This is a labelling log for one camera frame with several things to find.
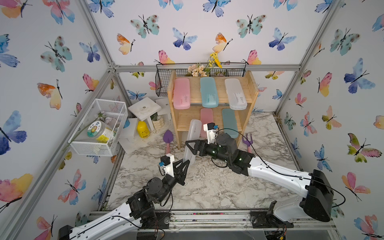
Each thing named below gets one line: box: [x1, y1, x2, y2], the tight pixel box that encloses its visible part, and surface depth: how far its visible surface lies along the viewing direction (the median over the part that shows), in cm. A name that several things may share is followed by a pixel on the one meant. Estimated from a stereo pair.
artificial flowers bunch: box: [187, 52, 223, 77], surface depth 84 cm
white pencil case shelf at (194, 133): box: [183, 119, 202, 165], surface depth 68 cm
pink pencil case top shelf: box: [173, 77, 191, 110], surface depth 69 cm
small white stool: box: [127, 96, 162, 139], surface depth 95 cm
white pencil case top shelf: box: [224, 78, 248, 111], surface depth 69 cm
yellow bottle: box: [137, 120, 150, 139], surface depth 99 cm
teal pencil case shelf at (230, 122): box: [222, 108, 239, 138], surface depth 88 cm
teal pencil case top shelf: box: [200, 77, 219, 108], surface depth 70 cm
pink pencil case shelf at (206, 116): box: [200, 108, 214, 140], surface depth 91 cm
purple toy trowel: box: [163, 129, 174, 155], surface depth 107 cm
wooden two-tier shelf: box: [167, 70, 259, 149], surface depth 74 cm
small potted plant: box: [150, 112, 165, 130], surface depth 109 cm
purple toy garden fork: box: [242, 133, 253, 153], surface depth 105 cm
